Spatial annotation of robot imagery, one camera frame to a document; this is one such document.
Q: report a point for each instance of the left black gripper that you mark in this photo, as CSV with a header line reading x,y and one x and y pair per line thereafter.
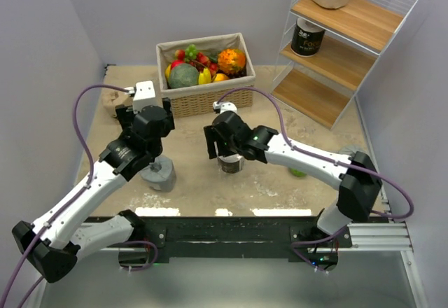
x,y
127,116

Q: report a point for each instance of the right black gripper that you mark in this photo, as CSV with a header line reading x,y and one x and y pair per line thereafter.
x,y
211,134

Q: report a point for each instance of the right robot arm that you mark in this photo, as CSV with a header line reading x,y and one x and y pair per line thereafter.
x,y
357,190

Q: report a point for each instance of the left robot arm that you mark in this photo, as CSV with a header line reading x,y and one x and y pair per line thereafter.
x,y
54,242

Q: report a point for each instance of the wicker basket with liner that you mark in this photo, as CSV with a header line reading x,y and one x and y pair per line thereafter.
x,y
198,100

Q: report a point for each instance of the yellow bananas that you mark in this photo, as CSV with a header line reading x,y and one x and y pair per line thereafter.
x,y
204,77

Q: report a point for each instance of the orange fruit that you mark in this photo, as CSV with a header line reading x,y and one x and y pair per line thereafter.
x,y
220,77

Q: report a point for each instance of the green melon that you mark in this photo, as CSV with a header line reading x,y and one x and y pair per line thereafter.
x,y
183,76

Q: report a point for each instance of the yellow lemon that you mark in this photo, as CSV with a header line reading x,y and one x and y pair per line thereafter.
x,y
167,72

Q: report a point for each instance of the red apple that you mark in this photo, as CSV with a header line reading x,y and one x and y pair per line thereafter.
x,y
176,63

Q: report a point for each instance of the orange pumpkin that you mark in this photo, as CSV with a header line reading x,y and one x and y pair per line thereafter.
x,y
232,61

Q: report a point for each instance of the green grapes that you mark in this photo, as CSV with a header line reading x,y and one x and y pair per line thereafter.
x,y
191,52

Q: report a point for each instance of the strawberries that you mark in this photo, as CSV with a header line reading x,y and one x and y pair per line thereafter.
x,y
201,62

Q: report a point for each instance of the green lime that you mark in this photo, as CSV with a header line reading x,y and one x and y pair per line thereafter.
x,y
297,173

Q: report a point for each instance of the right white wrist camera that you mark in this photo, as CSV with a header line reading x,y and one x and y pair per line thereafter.
x,y
223,106

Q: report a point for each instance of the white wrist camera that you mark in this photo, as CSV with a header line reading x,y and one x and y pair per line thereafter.
x,y
143,94
223,106

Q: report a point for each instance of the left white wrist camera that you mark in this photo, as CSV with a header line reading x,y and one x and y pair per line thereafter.
x,y
143,94

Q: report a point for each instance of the black base frame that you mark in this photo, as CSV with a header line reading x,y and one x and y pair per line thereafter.
x,y
293,238

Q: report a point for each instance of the white wire wooden shelf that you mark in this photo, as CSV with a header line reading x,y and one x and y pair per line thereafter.
x,y
356,36

